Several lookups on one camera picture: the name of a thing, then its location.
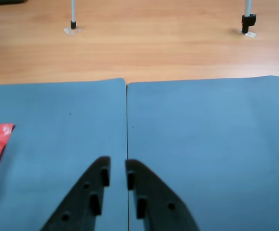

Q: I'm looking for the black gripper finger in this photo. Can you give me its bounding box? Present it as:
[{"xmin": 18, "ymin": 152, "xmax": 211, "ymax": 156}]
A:
[
  {"xmin": 125, "ymin": 158, "xmax": 201, "ymax": 231},
  {"xmin": 39, "ymin": 155, "xmax": 111, "ymax": 231}
]

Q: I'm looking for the silver tripod leg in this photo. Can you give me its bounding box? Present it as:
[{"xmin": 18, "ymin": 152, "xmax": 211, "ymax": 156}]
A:
[
  {"xmin": 241, "ymin": 0, "xmax": 258, "ymax": 34},
  {"xmin": 70, "ymin": 0, "xmax": 78, "ymax": 30}
]

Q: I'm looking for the grey mat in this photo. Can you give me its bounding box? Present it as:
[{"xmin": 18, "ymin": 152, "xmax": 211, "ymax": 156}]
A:
[
  {"xmin": 126, "ymin": 75, "xmax": 279, "ymax": 231},
  {"xmin": 0, "ymin": 77, "xmax": 128, "ymax": 231}
]

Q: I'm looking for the red tape strip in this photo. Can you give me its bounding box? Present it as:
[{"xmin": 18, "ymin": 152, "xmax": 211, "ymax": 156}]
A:
[{"xmin": 0, "ymin": 123, "xmax": 16, "ymax": 201}]

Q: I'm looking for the clear tape pad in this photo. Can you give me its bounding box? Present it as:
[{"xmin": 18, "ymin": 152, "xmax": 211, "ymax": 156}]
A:
[
  {"xmin": 63, "ymin": 26, "xmax": 83, "ymax": 37},
  {"xmin": 239, "ymin": 29, "xmax": 258, "ymax": 39}
]

